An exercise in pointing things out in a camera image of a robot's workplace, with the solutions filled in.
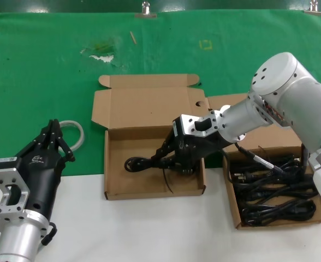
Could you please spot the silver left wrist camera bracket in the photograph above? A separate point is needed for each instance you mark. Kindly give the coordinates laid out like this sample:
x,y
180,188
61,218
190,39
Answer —
x,y
2,191

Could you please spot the silver binder clip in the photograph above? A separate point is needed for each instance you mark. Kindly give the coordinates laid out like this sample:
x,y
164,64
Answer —
x,y
145,15
314,11

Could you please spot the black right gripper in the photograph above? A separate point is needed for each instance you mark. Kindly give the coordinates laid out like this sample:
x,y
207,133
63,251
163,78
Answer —
x,y
193,150

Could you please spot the green table cloth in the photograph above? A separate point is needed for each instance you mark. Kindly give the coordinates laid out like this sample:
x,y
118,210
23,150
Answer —
x,y
40,68

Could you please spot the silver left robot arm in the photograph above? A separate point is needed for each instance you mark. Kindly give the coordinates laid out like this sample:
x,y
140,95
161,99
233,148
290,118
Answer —
x,y
13,234

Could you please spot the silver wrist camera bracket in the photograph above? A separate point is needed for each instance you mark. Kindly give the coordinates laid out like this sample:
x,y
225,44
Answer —
x,y
187,125
2,191

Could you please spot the clear tape roll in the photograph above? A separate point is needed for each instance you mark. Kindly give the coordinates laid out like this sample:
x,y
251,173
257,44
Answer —
x,y
80,131

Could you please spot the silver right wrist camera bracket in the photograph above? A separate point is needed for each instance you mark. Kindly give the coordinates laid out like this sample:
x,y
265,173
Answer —
x,y
187,125

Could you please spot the small wooden stick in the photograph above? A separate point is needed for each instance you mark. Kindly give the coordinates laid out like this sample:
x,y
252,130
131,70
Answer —
x,y
133,37

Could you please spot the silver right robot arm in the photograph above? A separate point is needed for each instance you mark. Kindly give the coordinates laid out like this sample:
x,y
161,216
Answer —
x,y
286,90

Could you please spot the brown cardboard mailer box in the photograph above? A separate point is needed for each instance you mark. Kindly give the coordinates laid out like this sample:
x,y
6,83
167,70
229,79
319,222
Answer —
x,y
272,136
149,106

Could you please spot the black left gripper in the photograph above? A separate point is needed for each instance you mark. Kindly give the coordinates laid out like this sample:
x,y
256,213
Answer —
x,y
43,180

